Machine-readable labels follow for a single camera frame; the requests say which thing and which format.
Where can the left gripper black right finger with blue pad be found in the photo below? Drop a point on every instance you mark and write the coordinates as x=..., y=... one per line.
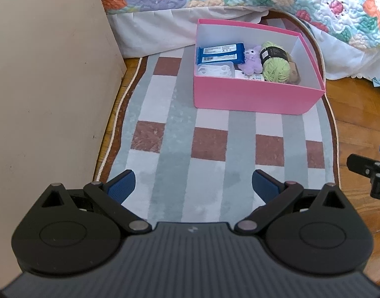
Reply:
x=314, y=231

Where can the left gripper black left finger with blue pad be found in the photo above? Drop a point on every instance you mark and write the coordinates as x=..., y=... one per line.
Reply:
x=72, y=231

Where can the green yarn ball black label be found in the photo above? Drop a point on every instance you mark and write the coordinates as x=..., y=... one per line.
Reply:
x=275, y=63

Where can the purple plush toy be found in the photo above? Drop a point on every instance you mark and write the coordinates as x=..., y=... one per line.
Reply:
x=252, y=64

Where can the white tissue packet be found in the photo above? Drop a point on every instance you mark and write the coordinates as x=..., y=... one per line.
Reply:
x=241, y=75

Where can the blue wet wipes pack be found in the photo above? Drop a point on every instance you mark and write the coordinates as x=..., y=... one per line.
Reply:
x=234, y=53

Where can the clear floss picks package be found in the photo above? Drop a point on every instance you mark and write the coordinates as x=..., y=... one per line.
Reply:
x=224, y=69

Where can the brown small box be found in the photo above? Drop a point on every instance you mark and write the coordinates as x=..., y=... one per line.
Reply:
x=294, y=76

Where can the striped checkered rug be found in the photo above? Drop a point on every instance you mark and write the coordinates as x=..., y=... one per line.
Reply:
x=196, y=165

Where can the pink storage box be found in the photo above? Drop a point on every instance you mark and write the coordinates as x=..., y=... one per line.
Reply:
x=260, y=96

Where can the beige wooden cabinet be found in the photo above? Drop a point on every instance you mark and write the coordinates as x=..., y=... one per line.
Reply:
x=60, y=71

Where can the white bed skirt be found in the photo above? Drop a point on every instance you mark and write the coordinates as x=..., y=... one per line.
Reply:
x=145, y=33

